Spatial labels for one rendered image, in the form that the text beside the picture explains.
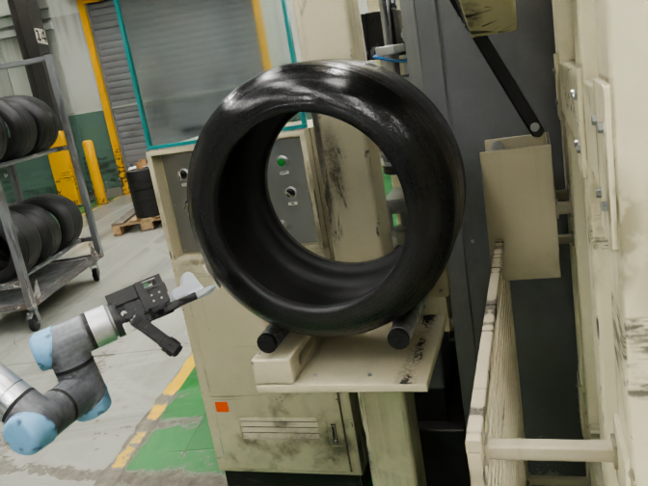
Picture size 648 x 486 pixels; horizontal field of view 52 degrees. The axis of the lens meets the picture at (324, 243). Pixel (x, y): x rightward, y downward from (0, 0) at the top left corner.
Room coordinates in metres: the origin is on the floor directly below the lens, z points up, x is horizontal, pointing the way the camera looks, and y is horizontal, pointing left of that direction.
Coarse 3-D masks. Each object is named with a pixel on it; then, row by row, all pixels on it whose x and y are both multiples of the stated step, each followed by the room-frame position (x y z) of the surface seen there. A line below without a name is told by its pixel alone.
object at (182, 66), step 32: (128, 0) 2.16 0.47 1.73; (160, 0) 2.13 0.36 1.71; (192, 0) 2.09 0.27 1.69; (224, 0) 2.06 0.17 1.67; (256, 0) 2.03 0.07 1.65; (128, 32) 2.17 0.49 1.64; (160, 32) 2.14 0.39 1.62; (192, 32) 2.10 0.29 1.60; (224, 32) 2.07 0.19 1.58; (256, 32) 2.03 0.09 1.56; (288, 32) 2.00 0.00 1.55; (128, 64) 2.17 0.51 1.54; (160, 64) 2.14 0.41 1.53; (192, 64) 2.11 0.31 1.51; (224, 64) 2.07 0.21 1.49; (256, 64) 2.04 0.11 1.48; (160, 96) 2.15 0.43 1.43; (192, 96) 2.12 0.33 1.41; (224, 96) 2.08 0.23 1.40; (160, 128) 2.16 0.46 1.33; (192, 128) 2.12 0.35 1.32; (288, 128) 2.01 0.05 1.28
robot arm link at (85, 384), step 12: (60, 372) 1.16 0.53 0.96; (72, 372) 1.16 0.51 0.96; (84, 372) 1.17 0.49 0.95; (96, 372) 1.19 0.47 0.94; (60, 384) 1.14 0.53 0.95; (72, 384) 1.14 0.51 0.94; (84, 384) 1.16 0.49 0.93; (96, 384) 1.18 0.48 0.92; (72, 396) 1.12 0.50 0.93; (84, 396) 1.14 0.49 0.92; (96, 396) 1.17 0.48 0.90; (108, 396) 1.19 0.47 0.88; (84, 408) 1.13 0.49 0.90; (96, 408) 1.16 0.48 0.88; (108, 408) 1.18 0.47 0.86; (84, 420) 1.16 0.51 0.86
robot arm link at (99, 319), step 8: (88, 312) 1.21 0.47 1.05; (96, 312) 1.21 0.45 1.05; (104, 312) 1.21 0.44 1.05; (88, 320) 1.20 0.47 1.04; (96, 320) 1.20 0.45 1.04; (104, 320) 1.20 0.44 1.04; (112, 320) 1.21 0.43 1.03; (96, 328) 1.19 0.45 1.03; (104, 328) 1.19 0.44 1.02; (112, 328) 1.20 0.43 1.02; (96, 336) 1.19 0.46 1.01; (104, 336) 1.19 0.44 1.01; (112, 336) 1.20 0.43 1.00; (104, 344) 1.21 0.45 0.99
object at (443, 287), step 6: (444, 270) 1.50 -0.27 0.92; (444, 276) 1.50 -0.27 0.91; (438, 282) 1.51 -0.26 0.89; (444, 282) 1.50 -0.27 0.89; (432, 288) 1.51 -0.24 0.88; (438, 288) 1.51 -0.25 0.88; (444, 288) 1.50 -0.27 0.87; (432, 294) 1.51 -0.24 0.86; (438, 294) 1.51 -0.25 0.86; (444, 294) 1.50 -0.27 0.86
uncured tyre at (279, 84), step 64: (320, 64) 1.26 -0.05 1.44; (256, 128) 1.53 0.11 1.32; (384, 128) 1.17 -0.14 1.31; (448, 128) 1.33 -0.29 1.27; (192, 192) 1.31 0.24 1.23; (256, 192) 1.55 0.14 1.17; (448, 192) 1.17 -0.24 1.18; (256, 256) 1.51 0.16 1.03; (320, 256) 1.53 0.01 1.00; (384, 256) 1.47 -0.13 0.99; (448, 256) 1.21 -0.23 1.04; (320, 320) 1.23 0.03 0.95; (384, 320) 1.22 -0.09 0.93
